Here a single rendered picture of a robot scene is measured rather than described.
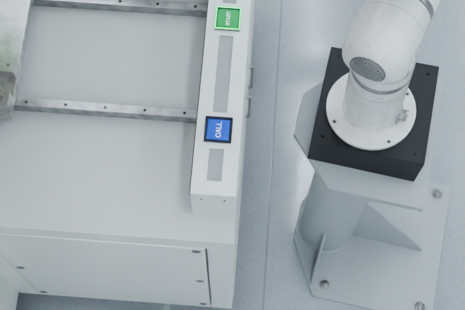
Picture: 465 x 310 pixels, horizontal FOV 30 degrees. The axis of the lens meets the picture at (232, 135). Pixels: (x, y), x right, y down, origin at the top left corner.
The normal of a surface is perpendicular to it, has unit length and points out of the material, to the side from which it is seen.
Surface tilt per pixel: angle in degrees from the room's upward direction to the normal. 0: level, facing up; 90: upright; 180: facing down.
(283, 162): 0
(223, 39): 0
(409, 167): 90
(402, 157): 4
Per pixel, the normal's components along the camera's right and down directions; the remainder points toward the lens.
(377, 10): -0.41, -0.55
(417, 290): 0.00, -0.37
